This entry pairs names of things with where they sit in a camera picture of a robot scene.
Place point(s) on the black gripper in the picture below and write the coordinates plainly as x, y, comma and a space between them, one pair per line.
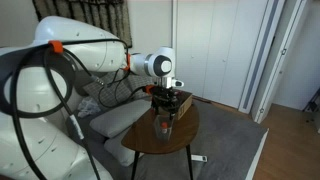
166, 99

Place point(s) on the orange capped glue stick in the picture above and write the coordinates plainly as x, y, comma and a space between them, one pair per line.
164, 127

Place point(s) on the black wire mesh basket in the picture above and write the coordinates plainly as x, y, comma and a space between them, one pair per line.
157, 127

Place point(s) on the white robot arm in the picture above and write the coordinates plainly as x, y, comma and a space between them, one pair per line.
37, 81

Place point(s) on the cardboard box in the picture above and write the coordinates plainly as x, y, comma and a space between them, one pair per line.
186, 100

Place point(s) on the dark wooden side table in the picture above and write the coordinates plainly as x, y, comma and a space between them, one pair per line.
152, 134

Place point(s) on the plaid cushion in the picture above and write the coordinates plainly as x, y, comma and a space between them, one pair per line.
109, 94

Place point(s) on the white remote control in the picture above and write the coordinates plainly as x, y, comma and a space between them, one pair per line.
199, 158

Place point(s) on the grey pillow near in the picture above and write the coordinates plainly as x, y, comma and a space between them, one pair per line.
117, 120

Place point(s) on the grey pillow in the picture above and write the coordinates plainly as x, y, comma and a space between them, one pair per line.
122, 154
117, 120

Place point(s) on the grey pillow far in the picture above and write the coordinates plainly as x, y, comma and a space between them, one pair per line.
122, 154

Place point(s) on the teal crumpled cloth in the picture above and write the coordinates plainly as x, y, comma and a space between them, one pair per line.
88, 106

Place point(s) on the white closet doors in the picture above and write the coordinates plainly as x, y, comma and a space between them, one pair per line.
215, 43

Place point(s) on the woven wall hanging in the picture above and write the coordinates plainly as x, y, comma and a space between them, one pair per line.
110, 15

